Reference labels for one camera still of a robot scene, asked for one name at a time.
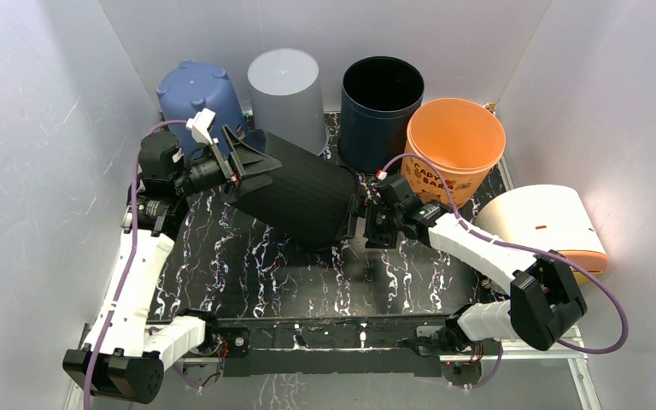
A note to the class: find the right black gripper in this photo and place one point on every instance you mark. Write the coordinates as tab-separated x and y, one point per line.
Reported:
371	220

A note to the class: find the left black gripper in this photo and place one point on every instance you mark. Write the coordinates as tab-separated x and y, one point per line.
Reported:
248	161

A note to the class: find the large black bucket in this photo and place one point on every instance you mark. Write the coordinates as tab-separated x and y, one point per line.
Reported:
310	195

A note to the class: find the blue plastic bucket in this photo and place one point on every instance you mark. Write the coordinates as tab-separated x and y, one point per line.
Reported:
194	86

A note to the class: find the grey plastic bucket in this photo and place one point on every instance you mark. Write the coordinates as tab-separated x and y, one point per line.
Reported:
286	98

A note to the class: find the orange bucket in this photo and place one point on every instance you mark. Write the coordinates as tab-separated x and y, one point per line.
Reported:
462	140

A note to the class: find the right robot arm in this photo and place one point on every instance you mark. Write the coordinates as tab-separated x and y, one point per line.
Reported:
544	300

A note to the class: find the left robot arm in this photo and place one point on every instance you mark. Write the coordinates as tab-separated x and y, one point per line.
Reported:
121	357

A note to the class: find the white and orange container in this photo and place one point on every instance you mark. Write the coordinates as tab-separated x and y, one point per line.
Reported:
546	217

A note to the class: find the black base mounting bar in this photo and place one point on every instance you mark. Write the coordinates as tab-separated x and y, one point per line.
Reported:
333	345

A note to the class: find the dark blue bucket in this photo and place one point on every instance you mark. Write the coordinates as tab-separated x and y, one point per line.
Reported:
380	94

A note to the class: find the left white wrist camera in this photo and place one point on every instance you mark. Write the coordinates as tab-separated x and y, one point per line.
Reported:
200	125

